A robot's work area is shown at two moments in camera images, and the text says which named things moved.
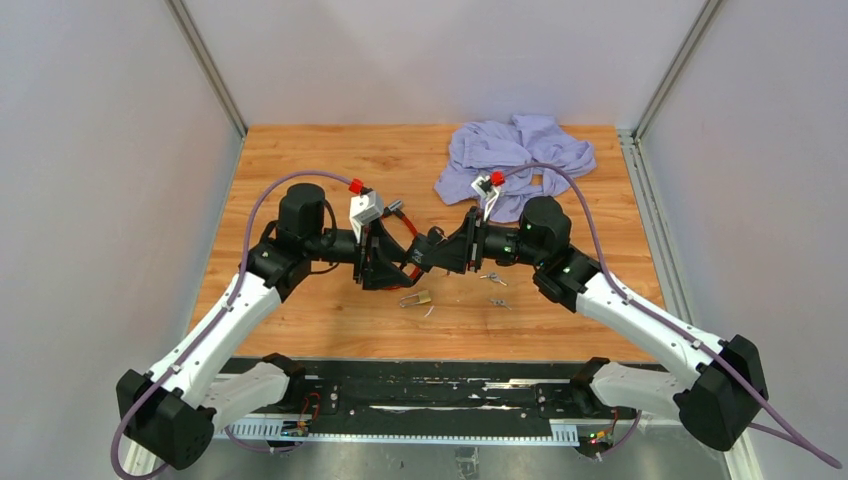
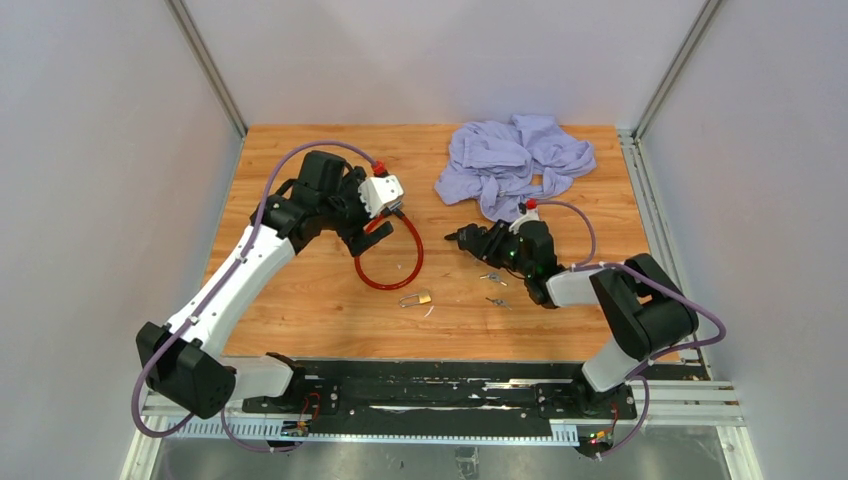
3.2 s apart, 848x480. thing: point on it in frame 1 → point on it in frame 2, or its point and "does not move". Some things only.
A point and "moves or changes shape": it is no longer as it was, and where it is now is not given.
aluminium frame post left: [184, 17] does not move
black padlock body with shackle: [423, 250] moves or changes shape
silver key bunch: [494, 277] does not move
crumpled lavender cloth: [482, 147] does not move
